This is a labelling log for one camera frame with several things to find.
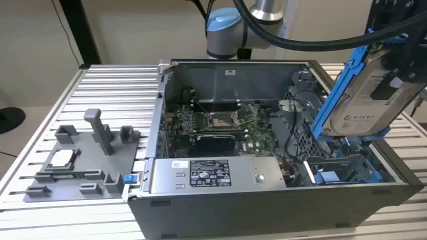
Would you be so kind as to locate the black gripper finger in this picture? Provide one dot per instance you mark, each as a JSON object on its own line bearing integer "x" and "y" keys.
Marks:
{"x": 412, "y": 62}

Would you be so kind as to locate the hard disk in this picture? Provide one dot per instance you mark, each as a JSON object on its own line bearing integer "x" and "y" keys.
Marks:
{"x": 361, "y": 105}

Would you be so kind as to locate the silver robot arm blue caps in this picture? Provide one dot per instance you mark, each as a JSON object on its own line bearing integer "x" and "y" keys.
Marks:
{"x": 230, "y": 37}

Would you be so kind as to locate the grey metal disk bay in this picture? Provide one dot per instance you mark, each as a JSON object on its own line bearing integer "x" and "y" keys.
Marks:
{"x": 283, "y": 130}

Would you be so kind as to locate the blue disk carrier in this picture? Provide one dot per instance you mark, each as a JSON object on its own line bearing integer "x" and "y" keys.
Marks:
{"x": 329, "y": 178}

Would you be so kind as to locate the white case sticker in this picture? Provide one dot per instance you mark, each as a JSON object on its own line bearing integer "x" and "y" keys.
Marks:
{"x": 230, "y": 72}

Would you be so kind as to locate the green motherboard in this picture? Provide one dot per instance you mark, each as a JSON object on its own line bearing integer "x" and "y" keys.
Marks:
{"x": 254, "y": 140}

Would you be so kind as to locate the silver power supply unit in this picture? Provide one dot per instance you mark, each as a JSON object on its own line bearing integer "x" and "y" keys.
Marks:
{"x": 267, "y": 166}

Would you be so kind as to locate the CPU socket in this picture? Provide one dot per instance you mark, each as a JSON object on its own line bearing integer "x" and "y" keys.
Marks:
{"x": 218, "y": 122}

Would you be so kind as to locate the black graphics card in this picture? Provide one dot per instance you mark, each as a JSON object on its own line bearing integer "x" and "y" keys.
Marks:
{"x": 215, "y": 146}

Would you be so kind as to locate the black open PC case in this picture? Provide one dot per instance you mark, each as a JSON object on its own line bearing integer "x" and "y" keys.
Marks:
{"x": 234, "y": 212}

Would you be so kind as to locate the blue case latch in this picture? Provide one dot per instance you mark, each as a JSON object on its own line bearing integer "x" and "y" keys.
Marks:
{"x": 130, "y": 179}

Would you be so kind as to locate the grey parts rack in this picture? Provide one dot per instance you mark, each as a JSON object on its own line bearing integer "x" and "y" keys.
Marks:
{"x": 90, "y": 155}

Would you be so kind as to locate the green RAM stick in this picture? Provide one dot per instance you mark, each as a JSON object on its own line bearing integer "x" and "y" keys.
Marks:
{"x": 75, "y": 174}

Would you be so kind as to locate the silver CPU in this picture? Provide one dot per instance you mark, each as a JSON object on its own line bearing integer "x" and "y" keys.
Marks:
{"x": 61, "y": 158}

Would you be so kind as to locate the black round base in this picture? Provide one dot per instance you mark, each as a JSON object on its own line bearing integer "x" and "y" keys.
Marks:
{"x": 11, "y": 120}

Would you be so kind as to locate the black upright post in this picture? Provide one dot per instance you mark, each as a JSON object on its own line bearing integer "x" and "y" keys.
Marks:
{"x": 81, "y": 30}

